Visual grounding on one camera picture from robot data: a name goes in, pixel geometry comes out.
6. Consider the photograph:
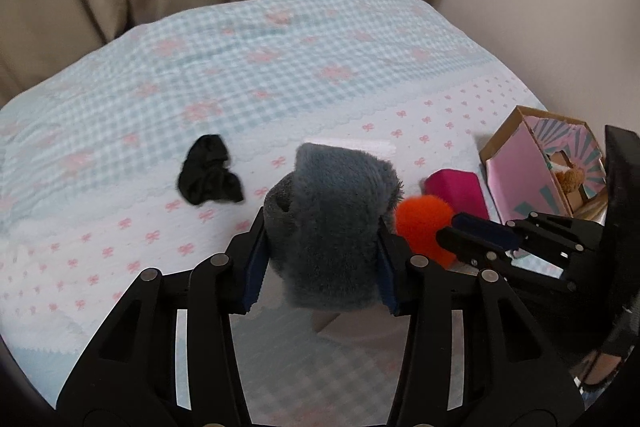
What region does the small brown plush toy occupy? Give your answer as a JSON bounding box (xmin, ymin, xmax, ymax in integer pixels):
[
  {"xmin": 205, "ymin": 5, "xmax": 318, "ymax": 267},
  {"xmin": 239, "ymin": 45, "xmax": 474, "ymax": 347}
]
[{"xmin": 556, "ymin": 167, "xmax": 585, "ymax": 194}]

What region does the black crumpled sock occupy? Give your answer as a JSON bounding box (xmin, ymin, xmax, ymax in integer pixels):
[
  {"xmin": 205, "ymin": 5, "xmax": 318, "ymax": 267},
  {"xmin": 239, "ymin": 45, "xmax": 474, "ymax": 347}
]
[{"xmin": 176, "ymin": 134, "xmax": 245, "ymax": 206}]

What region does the orange fluffy pom-pom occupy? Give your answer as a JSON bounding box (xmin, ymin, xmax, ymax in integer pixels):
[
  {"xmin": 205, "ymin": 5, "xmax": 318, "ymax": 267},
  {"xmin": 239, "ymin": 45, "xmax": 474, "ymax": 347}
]
[{"xmin": 393, "ymin": 196, "xmax": 458, "ymax": 269}]

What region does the magenta soft block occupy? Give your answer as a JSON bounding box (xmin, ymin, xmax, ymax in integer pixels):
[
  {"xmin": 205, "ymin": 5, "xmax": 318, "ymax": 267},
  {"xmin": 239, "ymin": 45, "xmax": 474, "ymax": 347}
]
[{"xmin": 425, "ymin": 169, "xmax": 491, "ymax": 222}]

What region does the checkered bow print blanket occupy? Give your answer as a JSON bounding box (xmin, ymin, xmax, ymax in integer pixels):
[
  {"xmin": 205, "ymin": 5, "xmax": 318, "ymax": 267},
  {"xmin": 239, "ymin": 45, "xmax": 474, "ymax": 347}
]
[{"xmin": 0, "ymin": 0, "xmax": 608, "ymax": 427}]

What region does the pink cardboard toy box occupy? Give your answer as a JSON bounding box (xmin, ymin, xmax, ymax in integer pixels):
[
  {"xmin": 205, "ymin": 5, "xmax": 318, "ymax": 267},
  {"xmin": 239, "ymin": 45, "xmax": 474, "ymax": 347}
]
[{"xmin": 479, "ymin": 105, "xmax": 608, "ymax": 224}]

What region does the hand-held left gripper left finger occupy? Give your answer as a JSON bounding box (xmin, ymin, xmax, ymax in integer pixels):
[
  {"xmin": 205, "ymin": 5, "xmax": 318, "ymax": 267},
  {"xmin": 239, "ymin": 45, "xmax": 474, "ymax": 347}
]
[{"xmin": 56, "ymin": 206, "xmax": 271, "ymax": 427}]

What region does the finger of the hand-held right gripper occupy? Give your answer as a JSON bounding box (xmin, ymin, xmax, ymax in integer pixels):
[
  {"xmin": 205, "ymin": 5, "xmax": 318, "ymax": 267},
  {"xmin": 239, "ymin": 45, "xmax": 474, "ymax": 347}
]
[
  {"xmin": 434, "ymin": 227, "xmax": 576, "ymax": 292},
  {"xmin": 451, "ymin": 210, "xmax": 603, "ymax": 258}
]

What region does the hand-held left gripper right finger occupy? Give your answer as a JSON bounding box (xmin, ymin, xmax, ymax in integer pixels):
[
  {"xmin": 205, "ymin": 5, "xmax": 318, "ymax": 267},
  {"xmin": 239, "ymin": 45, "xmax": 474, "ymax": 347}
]
[{"xmin": 376, "ymin": 216, "xmax": 586, "ymax": 427}]

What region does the grey fluffy plush sock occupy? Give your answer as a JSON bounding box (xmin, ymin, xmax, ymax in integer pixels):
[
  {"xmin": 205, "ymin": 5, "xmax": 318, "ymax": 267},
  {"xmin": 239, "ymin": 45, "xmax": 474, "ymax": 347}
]
[{"xmin": 263, "ymin": 143, "xmax": 405, "ymax": 310}]

